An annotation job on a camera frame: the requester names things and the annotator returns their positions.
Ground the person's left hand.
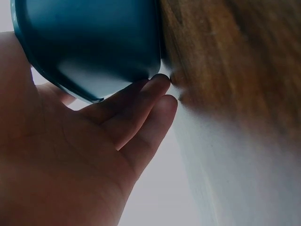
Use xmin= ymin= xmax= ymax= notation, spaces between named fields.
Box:
xmin=0 ymin=31 xmax=178 ymax=226

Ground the blue plastic bowl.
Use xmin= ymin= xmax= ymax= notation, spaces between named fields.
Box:
xmin=10 ymin=0 xmax=166 ymax=105

